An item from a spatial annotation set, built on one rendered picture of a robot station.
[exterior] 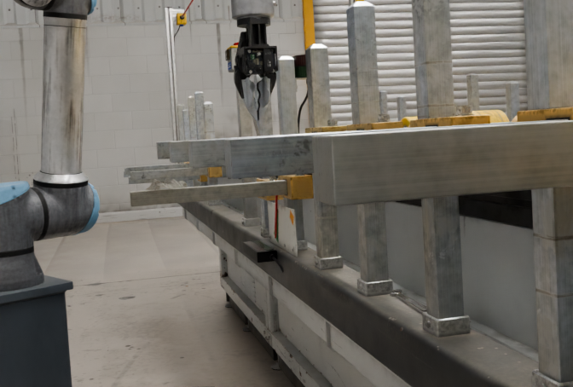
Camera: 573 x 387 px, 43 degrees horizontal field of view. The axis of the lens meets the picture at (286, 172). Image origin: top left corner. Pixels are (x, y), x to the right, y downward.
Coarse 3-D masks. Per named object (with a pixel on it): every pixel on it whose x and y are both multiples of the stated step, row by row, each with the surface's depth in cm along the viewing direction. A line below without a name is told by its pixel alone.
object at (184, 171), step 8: (184, 168) 280; (192, 168) 279; (200, 168) 280; (224, 168) 282; (136, 176) 274; (144, 176) 275; (152, 176) 276; (160, 176) 276; (168, 176) 277; (176, 176) 278
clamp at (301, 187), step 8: (280, 176) 165; (288, 176) 158; (296, 176) 156; (304, 176) 157; (288, 184) 158; (296, 184) 156; (304, 184) 157; (312, 184) 157; (288, 192) 158; (296, 192) 156; (304, 192) 157; (312, 192) 157
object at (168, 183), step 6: (156, 180) 155; (168, 180) 154; (174, 180) 154; (150, 186) 155; (156, 186) 151; (162, 186) 152; (168, 186) 153; (174, 186) 153; (180, 186) 154; (186, 186) 156
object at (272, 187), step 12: (132, 192) 151; (144, 192) 152; (156, 192) 153; (168, 192) 153; (180, 192) 154; (192, 192) 154; (204, 192) 155; (216, 192) 156; (228, 192) 156; (240, 192) 157; (252, 192) 158; (264, 192) 158; (276, 192) 159; (132, 204) 151; (144, 204) 152; (156, 204) 153
